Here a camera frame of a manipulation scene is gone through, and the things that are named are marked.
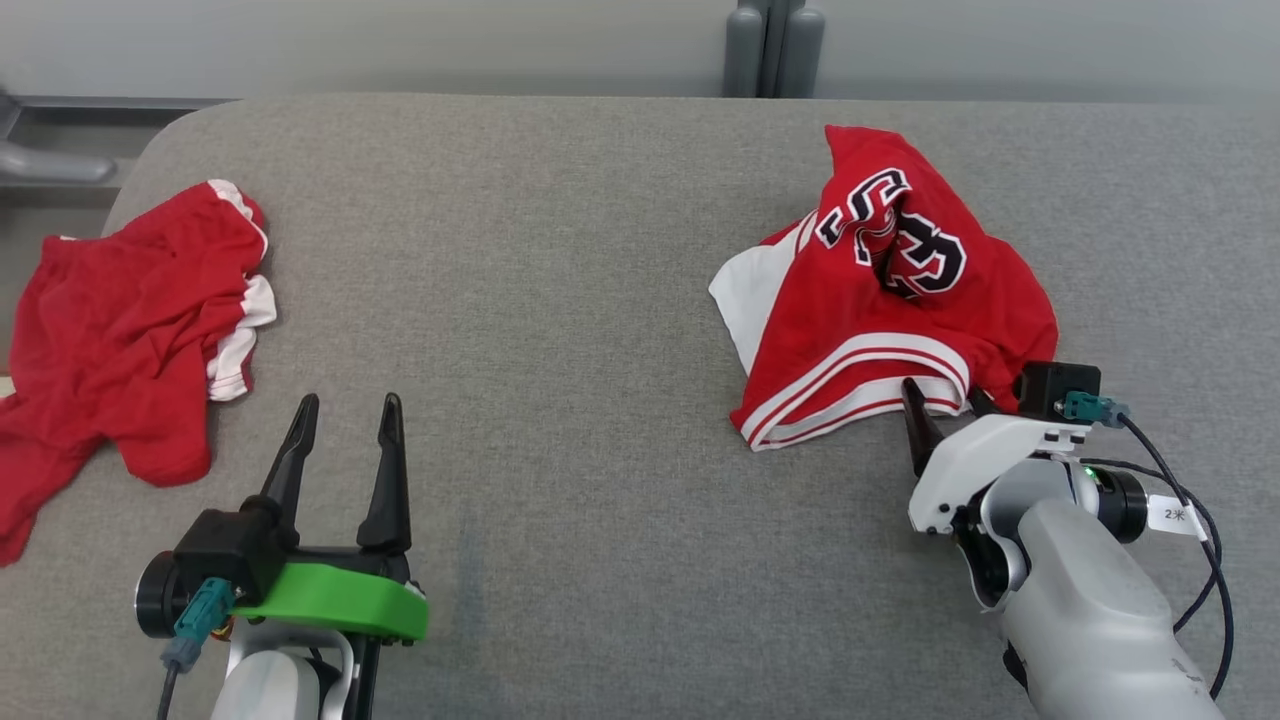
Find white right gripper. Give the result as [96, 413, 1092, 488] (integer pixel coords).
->
[901, 377, 1093, 537]

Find grey metal handle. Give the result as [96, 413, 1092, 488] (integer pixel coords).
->
[0, 90, 120, 187]

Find black left cable teal plug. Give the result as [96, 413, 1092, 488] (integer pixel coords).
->
[155, 577, 239, 720]

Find grey partition posts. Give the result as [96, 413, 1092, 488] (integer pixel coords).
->
[722, 0, 828, 100]

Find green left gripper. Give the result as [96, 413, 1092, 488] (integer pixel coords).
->
[230, 392, 431, 663]

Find white right cable label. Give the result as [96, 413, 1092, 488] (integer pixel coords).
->
[1147, 494, 1212, 542]

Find black cable teal plug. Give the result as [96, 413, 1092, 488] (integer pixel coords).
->
[1060, 391, 1234, 701]
[155, 577, 239, 720]

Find red basketball jersey number 23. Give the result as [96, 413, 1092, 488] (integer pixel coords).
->
[708, 125, 1060, 453]

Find black right cable teal plug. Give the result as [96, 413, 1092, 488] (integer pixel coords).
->
[1060, 391, 1234, 701]

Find red shorts white trim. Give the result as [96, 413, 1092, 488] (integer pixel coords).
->
[0, 179, 279, 569]

